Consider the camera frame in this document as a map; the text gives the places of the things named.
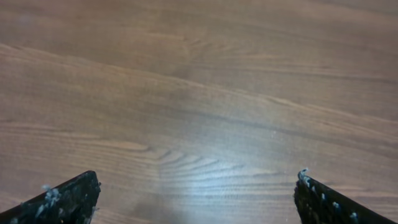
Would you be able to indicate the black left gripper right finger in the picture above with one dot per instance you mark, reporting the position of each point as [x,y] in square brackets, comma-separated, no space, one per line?
[318,204]

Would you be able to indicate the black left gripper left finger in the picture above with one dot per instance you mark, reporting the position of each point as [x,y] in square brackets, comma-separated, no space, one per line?
[72,202]

